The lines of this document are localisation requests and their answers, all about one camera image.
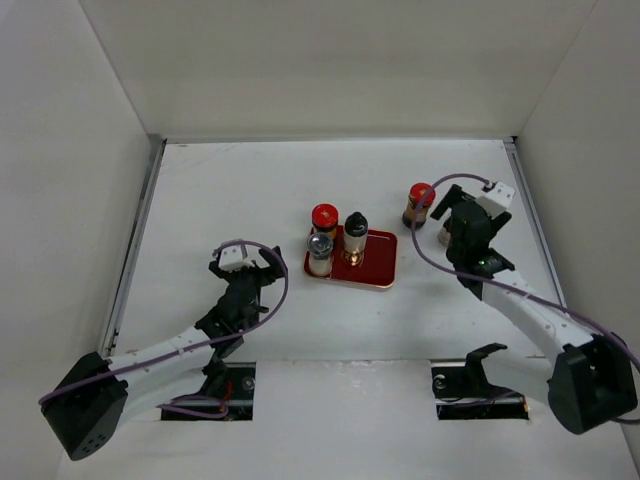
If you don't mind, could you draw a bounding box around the purple cable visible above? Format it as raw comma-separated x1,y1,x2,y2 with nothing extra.
410,173,640,374
38,240,290,406

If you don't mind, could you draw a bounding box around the silver lid salt shaker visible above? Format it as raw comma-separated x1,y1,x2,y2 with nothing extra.
307,232,333,277

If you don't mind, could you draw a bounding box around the red lid chili sauce jar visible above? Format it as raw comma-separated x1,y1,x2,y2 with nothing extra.
402,182,436,229

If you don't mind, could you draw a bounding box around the red lacquer tray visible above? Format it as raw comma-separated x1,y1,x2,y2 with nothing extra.
303,225,398,289

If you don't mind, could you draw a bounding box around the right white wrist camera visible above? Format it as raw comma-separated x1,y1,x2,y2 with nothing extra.
475,182,515,218

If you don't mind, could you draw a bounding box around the black cap soy sauce bottle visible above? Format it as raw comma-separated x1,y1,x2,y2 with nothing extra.
342,211,369,266

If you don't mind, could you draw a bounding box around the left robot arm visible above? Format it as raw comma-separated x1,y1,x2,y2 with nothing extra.
39,239,290,461

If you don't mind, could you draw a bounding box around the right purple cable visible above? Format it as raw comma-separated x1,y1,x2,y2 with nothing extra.
410,173,640,374

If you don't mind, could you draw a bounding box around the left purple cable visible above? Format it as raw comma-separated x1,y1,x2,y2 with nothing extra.
38,240,290,406

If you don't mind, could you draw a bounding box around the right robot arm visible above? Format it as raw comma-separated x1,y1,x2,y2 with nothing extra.
446,200,638,434

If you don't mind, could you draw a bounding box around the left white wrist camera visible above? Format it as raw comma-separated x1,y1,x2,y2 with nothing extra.
214,239,252,272

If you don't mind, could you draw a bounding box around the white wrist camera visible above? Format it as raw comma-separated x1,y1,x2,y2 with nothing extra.
214,239,252,272
475,182,515,218

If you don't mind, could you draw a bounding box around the grey lid white label jar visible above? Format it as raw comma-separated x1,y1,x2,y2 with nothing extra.
438,219,451,247

